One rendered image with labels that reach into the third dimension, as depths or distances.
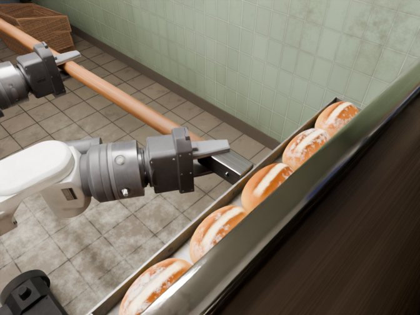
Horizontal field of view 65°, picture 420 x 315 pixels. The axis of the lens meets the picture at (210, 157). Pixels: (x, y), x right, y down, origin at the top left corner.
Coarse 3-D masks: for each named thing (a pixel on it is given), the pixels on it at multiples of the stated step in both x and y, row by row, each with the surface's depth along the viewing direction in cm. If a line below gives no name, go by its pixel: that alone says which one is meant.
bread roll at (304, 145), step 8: (296, 136) 52; (304, 136) 51; (312, 136) 51; (320, 136) 51; (328, 136) 52; (288, 144) 53; (296, 144) 50; (304, 144) 50; (312, 144) 50; (320, 144) 50; (288, 152) 51; (296, 152) 50; (304, 152) 50; (312, 152) 50; (288, 160) 51; (296, 160) 50; (304, 160) 50; (296, 168) 50
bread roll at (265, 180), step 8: (264, 168) 47; (272, 168) 46; (280, 168) 46; (288, 168) 47; (256, 176) 46; (264, 176) 45; (272, 176) 45; (280, 176) 45; (288, 176) 46; (248, 184) 46; (256, 184) 45; (264, 184) 44; (272, 184) 44; (248, 192) 45; (256, 192) 44; (264, 192) 44; (248, 200) 45; (256, 200) 44; (248, 208) 45
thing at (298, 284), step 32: (416, 128) 24; (384, 160) 22; (416, 160) 22; (352, 192) 20; (384, 192) 20; (416, 192) 20; (320, 224) 18; (352, 224) 18; (384, 224) 18; (416, 224) 19; (288, 256) 17; (320, 256) 17; (352, 256) 17; (384, 256) 17; (416, 256) 17; (256, 288) 15; (288, 288) 16; (320, 288) 16; (352, 288) 16; (384, 288) 16; (416, 288) 16
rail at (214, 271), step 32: (416, 64) 26; (384, 96) 22; (416, 96) 24; (352, 128) 20; (384, 128) 21; (320, 160) 18; (352, 160) 19; (288, 192) 16; (320, 192) 17; (256, 224) 15; (288, 224) 15; (224, 256) 14; (256, 256) 14; (192, 288) 13; (224, 288) 13
